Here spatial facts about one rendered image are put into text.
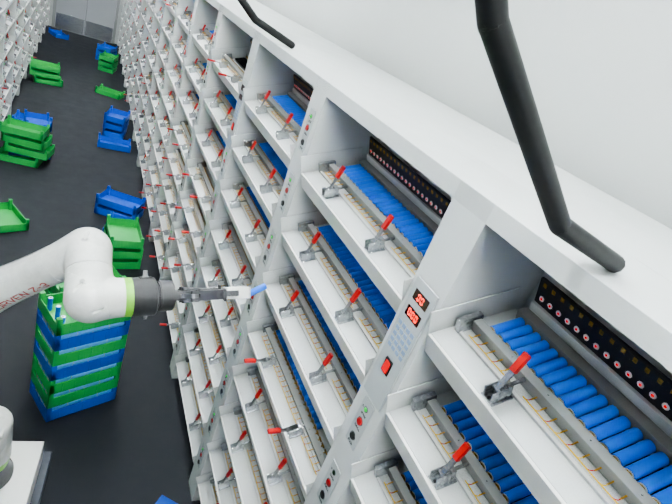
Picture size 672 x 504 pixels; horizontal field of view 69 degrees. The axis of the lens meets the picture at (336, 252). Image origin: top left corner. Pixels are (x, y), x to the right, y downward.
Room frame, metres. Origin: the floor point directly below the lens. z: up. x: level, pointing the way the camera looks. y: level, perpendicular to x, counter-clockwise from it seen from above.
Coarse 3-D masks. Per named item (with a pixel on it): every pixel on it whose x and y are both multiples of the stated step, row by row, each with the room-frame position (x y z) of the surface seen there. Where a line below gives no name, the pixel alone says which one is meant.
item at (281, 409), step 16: (256, 320) 1.35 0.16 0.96; (272, 320) 1.38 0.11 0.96; (256, 336) 1.33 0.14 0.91; (256, 352) 1.26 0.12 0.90; (272, 368) 1.21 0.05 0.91; (272, 384) 1.15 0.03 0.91; (272, 400) 1.09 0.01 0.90; (288, 400) 1.10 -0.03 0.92; (288, 416) 1.05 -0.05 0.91; (320, 432) 1.01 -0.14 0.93; (288, 448) 0.96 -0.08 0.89; (304, 448) 0.96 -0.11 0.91; (304, 464) 0.91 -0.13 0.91; (304, 480) 0.87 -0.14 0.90; (304, 496) 0.86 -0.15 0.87
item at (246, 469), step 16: (224, 416) 1.34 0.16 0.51; (240, 416) 1.35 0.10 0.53; (224, 432) 1.28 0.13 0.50; (240, 432) 1.28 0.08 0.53; (240, 448) 1.22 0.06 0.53; (240, 464) 1.17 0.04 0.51; (256, 464) 1.18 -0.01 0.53; (240, 480) 1.12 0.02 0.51; (256, 480) 1.12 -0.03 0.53; (240, 496) 1.07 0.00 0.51; (256, 496) 1.07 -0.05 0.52
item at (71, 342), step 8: (40, 312) 1.54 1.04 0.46; (40, 320) 1.52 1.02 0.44; (128, 320) 1.67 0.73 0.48; (40, 328) 1.52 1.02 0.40; (48, 328) 1.48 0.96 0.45; (112, 328) 1.62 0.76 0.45; (120, 328) 1.65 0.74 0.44; (128, 328) 1.68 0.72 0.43; (48, 336) 1.47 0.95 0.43; (56, 336) 1.43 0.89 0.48; (80, 336) 1.51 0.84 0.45; (88, 336) 1.54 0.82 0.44; (96, 336) 1.56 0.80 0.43; (104, 336) 1.59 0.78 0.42; (112, 336) 1.62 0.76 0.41; (56, 344) 1.44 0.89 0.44; (64, 344) 1.46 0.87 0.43; (72, 344) 1.49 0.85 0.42; (80, 344) 1.51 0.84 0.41
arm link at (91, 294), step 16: (80, 272) 0.88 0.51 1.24; (96, 272) 0.89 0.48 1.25; (112, 272) 0.94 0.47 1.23; (64, 288) 0.86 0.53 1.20; (80, 288) 0.85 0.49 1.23; (96, 288) 0.86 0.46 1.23; (112, 288) 0.89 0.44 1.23; (128, 288) 0.91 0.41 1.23; (64, 304) 0.83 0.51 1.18; (80, 304) 0.83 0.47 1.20; (96, 304) 0.84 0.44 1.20; (112, 304) 0.87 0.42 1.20; (128, 304) 0.89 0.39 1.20; (80, 320) 0.83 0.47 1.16; (96, 320) 0.85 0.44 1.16
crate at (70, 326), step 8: (40, 296) 1.54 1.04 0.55; (48, 296) 1.57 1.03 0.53; (56, 296) 1.60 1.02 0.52; (40, 304) 1.53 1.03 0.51; (56, 304) 1.59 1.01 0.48; (48, 312) 1.48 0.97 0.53; (64, 312) 1.57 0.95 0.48; (48, 320) 1.48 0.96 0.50; (56, 320) 1.44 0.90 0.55; (72, 320) 1.54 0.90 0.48; (104, 320) 1.58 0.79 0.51; (112, 320) 1.61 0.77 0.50; (120, 320) 1.64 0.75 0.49; (56, 328) 1.44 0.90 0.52; (64, 328) 1.46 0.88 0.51; (72, 328) 1.48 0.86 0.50; (80, 328) 1.51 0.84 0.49; (88, 328) 1.53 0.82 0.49
